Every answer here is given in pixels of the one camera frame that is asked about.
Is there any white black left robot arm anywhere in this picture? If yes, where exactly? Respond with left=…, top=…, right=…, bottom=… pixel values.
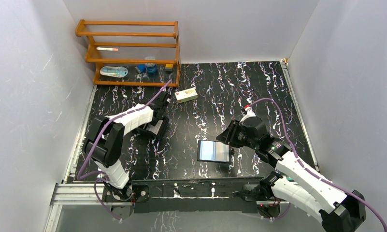
left=83, top=92, right=171, bottom=201

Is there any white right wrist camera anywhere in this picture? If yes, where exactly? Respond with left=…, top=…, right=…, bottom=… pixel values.
left=240, top=105, right=256, bottom=123

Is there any aluminium frame rail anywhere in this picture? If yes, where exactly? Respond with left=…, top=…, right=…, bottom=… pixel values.
left=44, top=183, right=118, bottom=232

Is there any wooden shelf rack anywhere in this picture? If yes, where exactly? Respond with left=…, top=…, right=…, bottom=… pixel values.
left=75, top=19, right=181, bottom=87

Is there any blue white plastic package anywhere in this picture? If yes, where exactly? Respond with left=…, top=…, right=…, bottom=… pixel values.
left=100, top=66, right=129, bottom=78

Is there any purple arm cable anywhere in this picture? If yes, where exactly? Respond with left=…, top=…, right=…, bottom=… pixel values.
left=76, top=79, right=173, bottom=221
left=244, top=97, right=387, bottom=232

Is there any small yellow black block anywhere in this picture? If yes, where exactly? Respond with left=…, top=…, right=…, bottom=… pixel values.
left=165, top=64, right=174, bottom=73

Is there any white pink marker pen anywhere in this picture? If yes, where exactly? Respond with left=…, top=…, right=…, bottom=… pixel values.
left=96, top=47, right=119, bottom=51

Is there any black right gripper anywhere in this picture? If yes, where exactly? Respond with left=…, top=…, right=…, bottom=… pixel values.
left=216, top=119, right=258, bottom=150

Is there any blue jar clear lid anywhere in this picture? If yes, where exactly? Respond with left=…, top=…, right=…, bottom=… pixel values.
left=144, top=56, right=158, bottom=74

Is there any white green red carton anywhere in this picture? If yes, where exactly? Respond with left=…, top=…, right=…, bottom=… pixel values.
left=175, top=87, right=198, bottom=103

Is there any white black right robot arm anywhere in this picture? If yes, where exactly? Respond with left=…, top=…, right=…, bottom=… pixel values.
left=216, top=116, right=366, bottom=232

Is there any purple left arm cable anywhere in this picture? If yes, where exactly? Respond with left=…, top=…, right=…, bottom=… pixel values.
left=76, top=79, right=173, bottom=221

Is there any black card holder box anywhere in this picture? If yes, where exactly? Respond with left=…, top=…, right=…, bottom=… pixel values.
left=135, top=116, right=169, bottom=139

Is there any small blue block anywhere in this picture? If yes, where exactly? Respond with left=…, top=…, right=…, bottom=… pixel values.
left=135, top=64, right=146, bottom=73

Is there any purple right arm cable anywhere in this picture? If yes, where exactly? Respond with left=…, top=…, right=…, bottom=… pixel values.
left=244, top=97, right=387, bottom=232

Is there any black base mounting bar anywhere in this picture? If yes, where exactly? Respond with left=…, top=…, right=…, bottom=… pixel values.
left=102, top=177, right=293, bottom=215

